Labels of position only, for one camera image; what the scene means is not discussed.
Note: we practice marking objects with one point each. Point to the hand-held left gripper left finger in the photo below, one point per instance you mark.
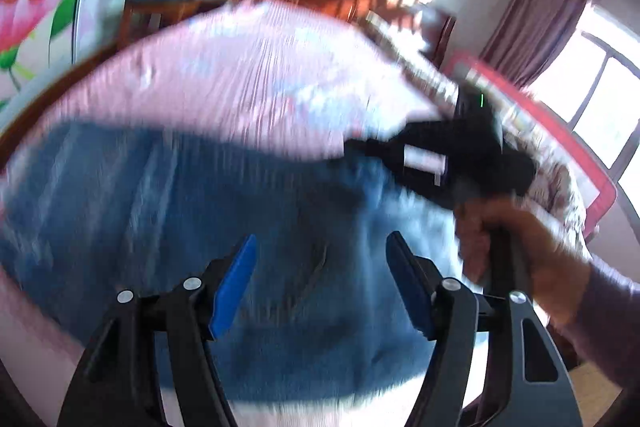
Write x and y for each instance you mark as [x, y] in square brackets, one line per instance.
[234, 288]

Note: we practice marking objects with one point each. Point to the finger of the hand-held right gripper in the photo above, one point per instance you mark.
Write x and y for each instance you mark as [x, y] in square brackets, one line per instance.
[370, 147]

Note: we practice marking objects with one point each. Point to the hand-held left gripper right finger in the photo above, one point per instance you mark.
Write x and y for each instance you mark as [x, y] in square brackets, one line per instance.
[411, 287]

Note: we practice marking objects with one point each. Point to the blue denim pants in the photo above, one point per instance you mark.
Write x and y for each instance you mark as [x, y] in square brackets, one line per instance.
[150, 207]

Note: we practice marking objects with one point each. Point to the person's right forearm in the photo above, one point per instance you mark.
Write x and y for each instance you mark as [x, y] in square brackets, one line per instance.
[610, 307]

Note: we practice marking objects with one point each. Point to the person's right hand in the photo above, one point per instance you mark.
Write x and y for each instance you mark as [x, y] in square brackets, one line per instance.
[545, 247]

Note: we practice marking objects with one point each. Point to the pink child's bed board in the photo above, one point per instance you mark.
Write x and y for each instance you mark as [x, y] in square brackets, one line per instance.
[575, 147]

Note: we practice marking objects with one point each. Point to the window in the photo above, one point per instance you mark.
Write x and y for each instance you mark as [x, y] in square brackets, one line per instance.
[600, 97]

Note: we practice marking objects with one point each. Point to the purple curtain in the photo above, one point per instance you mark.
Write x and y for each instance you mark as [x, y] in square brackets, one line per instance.
[545, 7]

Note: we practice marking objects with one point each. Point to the pink checked bedsheet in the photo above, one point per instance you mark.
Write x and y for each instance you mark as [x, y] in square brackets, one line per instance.
[240, 72]

